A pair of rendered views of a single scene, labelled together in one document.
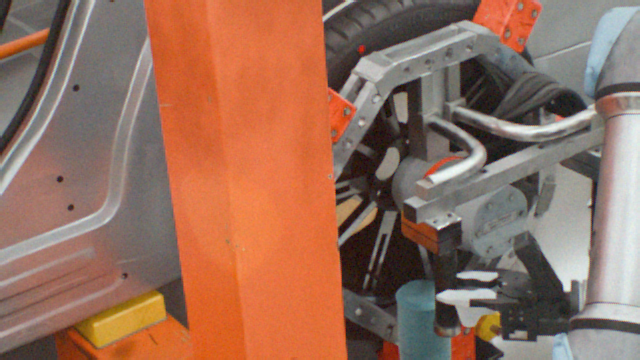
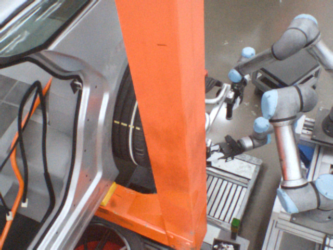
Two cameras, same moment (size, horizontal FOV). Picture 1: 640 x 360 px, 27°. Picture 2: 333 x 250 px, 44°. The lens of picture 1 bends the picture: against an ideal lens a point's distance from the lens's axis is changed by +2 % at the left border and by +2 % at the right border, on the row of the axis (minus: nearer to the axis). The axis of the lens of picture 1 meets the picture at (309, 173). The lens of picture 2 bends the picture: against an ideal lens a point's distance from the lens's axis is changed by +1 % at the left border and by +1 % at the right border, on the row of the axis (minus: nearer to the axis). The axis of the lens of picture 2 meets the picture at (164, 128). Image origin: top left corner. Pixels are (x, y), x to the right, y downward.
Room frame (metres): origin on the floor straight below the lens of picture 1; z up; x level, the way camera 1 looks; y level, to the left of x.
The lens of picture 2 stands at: (0.77, 0.46, 2.63)
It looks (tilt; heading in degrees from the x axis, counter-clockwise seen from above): 53 degrees down; 335
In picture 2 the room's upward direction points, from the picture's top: 8 degrees counter-clockwise
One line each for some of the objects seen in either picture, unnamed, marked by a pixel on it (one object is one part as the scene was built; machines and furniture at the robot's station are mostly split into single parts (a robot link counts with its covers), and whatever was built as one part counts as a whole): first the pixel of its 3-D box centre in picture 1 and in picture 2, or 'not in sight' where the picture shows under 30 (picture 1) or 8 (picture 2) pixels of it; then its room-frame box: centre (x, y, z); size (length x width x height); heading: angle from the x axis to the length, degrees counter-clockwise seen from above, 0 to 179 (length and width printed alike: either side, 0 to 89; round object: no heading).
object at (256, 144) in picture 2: not in sight; (259, 139); (1.67, -0.49, 0.81); 0.11 x 0.08 x 0.09; 78
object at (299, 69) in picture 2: not in sight; (285, 76); (2.34, -1.39, 0.17); 0.43 x 0.36 x 0.34; 97
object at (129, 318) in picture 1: (113, 305); (99, 189); (1.95, 0.36, 0.71); 0.14 x 0.14 x 0.05; 34
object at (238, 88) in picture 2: not in sight; (238, 87); (1.99, -0.60, 0.86); 0.12 x 0.08 x 0.09; 124
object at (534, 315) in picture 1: (538, 305); (231, 149); (1.70, -0.33, 0.80); 0.12 x 0.08 x 0.09; 78
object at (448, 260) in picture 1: (445, 288); (207, 155); (1.73, -0.20, 0.83); 0.04 x 0.04 x 0.16
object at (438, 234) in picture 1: (431, 225); (201, 143); (1.75, -0.18, 0.93); 0.09 x 0.05 x 0.05; 34
